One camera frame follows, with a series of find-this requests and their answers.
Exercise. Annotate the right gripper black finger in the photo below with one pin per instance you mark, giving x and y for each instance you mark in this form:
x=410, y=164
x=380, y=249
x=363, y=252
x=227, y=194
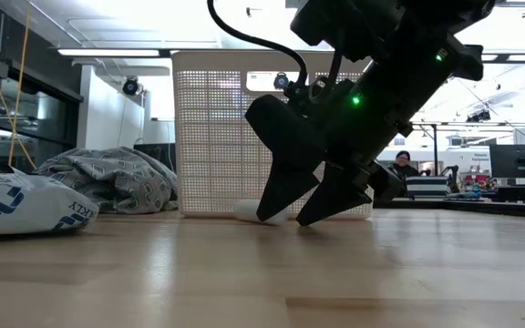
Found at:
x=290, y=150
x=335, y=196

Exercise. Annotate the white bag blue print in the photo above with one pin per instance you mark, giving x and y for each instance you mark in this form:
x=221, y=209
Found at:
x=30, y=205

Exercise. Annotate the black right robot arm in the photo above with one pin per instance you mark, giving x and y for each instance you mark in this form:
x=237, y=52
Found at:
x=426, y=36

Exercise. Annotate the white perforated plastic basket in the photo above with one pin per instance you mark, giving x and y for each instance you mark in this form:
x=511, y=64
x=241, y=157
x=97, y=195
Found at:
x=217, y=136

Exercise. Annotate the person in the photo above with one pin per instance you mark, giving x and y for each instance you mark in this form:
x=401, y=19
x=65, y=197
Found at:
x=403, y=159

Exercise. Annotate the striped storage box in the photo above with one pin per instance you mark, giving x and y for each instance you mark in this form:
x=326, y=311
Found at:
x=426, y=187

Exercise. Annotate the small black monitor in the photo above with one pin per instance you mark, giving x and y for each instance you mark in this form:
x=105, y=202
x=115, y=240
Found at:
x=157, y=155

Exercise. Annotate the large black computer monitor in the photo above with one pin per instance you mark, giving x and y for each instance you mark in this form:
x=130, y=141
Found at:
x=517, y=159

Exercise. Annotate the grey patterned cloth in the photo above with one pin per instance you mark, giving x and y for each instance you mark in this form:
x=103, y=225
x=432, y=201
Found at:
x=107, y=182

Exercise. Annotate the black round ceiling camera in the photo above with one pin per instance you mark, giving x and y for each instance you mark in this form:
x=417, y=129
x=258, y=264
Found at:
x=130, y=86
x=281, y=81

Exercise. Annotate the black vertical post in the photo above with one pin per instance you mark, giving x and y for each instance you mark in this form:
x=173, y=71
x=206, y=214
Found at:
x=435, y=150

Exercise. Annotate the small black ceiling camera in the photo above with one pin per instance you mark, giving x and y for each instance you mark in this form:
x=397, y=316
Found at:
x=479, y=116

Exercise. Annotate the black overhead frame beam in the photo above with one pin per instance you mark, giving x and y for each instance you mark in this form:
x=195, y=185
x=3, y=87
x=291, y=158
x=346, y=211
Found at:
x=164, y=53

